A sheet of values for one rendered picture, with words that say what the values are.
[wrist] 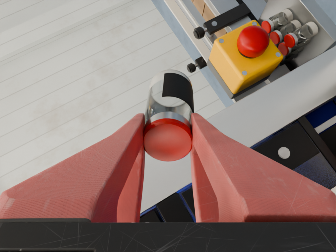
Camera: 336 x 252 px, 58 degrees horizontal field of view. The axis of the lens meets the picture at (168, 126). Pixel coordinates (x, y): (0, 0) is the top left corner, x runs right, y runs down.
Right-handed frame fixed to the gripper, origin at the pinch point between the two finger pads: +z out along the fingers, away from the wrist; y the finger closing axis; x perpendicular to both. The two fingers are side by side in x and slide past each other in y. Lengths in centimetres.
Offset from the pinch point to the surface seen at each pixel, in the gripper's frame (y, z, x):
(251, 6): -16, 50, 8
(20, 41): 166, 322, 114
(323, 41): -23.0, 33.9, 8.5
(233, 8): -12, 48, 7
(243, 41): -9.6, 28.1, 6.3
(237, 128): -8.9, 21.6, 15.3
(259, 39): -11.7, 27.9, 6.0
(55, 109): 122, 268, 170
